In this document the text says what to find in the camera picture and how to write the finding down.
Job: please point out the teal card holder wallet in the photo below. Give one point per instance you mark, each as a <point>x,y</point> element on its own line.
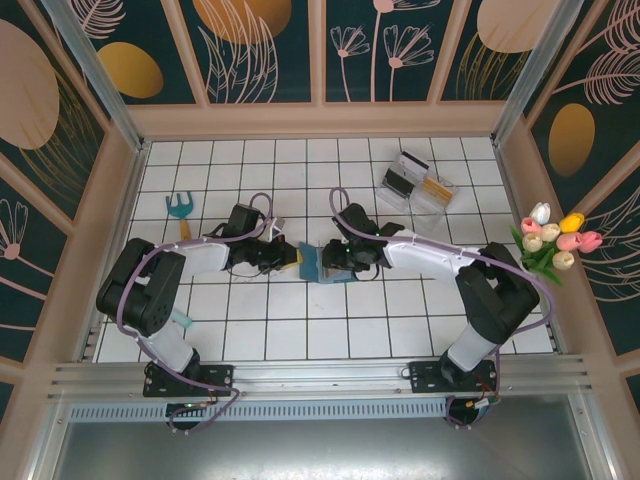
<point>309,262</point>

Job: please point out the white card with red mark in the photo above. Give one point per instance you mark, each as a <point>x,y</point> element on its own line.
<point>415,167</point>

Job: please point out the gold card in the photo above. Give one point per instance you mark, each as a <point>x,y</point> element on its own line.
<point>451,192</point>
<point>432,190</point>

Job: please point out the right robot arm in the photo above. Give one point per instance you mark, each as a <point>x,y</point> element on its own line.
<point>495,295</point>

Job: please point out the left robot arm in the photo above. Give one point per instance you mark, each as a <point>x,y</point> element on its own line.
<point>145,290</point>

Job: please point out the clear acrylic card stand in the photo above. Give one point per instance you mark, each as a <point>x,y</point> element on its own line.
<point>395,200</point>

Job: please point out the black card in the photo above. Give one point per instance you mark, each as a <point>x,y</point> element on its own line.
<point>399,184</point>

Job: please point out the light teal tube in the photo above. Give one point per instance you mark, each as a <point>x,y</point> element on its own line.
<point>182,320</point>

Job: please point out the grey metal sheet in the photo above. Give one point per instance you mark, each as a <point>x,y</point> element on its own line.
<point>320,450</point>

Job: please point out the tulip bouquet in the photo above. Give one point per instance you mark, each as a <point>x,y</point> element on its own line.
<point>550,240</point>

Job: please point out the aluminium rail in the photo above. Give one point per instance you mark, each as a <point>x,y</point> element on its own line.
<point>320,375</point>

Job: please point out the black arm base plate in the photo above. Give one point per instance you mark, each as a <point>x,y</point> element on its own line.
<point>220,377</point>
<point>425,377</point>

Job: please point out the aluminium frame post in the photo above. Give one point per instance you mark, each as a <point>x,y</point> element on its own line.
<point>541,65</point>
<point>93,65</point>

